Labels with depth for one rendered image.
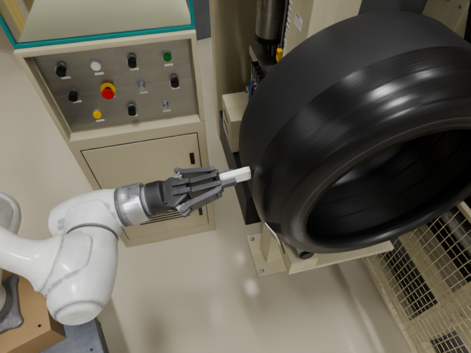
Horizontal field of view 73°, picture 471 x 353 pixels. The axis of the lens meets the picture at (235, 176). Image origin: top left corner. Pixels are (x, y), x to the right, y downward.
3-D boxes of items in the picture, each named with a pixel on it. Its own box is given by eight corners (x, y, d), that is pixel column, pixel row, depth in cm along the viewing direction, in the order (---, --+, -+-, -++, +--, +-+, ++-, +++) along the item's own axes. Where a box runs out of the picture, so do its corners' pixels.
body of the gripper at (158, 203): (142, 206, 66) (186, 195, 66) (141, 176, 71) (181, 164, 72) (155, 224, 72) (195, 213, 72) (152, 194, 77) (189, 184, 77)
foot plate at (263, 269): (246, 237, 198) (246, 234, 196) (287, 227, 202) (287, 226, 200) (258, 277, 182) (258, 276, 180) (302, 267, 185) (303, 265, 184)
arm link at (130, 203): (114, 179, 71) (141, 172, 71) (131, 201, 78) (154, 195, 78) (114, 213, 65) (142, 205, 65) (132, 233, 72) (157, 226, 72)
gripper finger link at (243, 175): (219, 176, 71) (219, 178, 70) (249, 168, 71) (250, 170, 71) (221, 184, 73) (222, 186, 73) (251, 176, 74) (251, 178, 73)
